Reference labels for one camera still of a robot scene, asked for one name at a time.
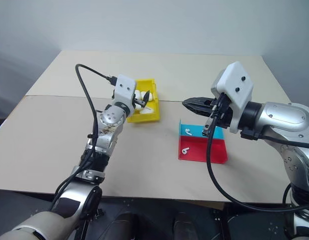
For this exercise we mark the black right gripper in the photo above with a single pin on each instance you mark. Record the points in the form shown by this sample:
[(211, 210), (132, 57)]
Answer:
[(223, 117)]

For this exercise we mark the blue plastic tray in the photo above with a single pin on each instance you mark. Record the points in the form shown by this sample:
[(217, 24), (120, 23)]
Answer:
[(197, 131)]

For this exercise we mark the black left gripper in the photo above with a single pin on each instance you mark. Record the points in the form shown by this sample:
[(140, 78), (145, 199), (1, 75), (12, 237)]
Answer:
[(137, 103)]

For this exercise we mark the yellow plastic bin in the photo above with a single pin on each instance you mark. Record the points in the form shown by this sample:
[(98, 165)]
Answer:
[(144, 118)]

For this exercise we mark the black table leg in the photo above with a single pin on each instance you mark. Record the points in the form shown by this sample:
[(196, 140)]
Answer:
[(82, 230), (220, 225)]

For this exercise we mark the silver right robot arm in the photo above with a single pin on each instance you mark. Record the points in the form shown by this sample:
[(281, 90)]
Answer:
[(282, 115)]

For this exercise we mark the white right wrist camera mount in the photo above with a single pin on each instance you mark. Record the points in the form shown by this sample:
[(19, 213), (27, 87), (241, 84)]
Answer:
[(234, 80)]

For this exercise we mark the red plastic tray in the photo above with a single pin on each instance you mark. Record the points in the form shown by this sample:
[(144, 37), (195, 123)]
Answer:
[(199, 150)]

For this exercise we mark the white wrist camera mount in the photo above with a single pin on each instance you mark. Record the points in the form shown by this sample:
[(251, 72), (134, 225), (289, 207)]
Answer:
[(123, 96), (234, 80)]

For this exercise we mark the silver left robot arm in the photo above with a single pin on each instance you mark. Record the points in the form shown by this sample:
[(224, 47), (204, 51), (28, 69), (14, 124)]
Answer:
[(109, 120)]

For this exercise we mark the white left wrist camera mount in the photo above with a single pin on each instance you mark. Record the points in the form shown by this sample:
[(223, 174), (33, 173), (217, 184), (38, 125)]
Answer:
[(123, 96)]

